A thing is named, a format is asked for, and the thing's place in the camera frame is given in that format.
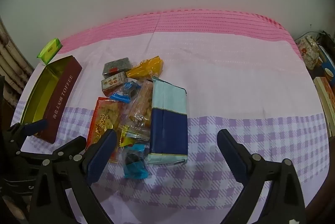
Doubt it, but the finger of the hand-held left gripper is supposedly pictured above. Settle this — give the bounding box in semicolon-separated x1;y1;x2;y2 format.
16;136;87;164
6;119;49;143

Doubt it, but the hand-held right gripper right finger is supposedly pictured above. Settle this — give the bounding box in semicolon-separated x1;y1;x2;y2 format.
217;129;307;224

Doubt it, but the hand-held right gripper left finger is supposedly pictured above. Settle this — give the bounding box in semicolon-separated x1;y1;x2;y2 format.
29;129;118;224

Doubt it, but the yellow clear candy packet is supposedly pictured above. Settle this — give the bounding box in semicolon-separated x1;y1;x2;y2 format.
118;124;149;148

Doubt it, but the red orange snack packet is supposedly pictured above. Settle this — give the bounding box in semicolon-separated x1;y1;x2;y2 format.
86;97;125;164

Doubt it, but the teal candy packet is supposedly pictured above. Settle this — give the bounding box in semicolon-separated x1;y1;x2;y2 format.
122;144;149;179

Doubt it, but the maroon toffee tin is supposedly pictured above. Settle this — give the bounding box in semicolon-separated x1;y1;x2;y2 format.
10;55;82;144

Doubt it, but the clear nut brittle packet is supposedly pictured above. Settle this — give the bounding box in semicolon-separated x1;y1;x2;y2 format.
128;79;153;133

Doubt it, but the dark blue candy packet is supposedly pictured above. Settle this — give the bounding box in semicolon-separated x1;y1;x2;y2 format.
109;80;142;103

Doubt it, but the large navy and pale packet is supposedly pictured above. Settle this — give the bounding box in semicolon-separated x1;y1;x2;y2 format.
145;77;189;166

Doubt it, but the small brown snack packet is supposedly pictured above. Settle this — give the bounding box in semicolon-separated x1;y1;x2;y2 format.
101;73;128;96

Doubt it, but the dark speckled snack packet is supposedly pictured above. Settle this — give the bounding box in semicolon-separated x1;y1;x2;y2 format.
103;57;131;76

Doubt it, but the yellow snack packet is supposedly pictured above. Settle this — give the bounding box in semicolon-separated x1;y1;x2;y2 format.
125;56;164;80

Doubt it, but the pink and purple checked cloth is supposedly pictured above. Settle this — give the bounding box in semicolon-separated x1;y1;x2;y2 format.
10;7;331;224

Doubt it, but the bamboo furniture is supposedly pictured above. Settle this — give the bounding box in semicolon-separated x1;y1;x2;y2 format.
0;17;34;101

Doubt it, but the small green box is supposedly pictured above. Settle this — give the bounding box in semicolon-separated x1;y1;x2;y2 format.
37;38;63;65

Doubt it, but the stack of books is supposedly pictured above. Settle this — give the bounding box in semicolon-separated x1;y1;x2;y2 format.
313;77;335;138

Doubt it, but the blue box with cup print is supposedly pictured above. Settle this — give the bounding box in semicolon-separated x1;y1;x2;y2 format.
318;51;335;83

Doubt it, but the black cable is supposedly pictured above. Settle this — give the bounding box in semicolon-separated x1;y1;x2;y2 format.
297;31;326;40

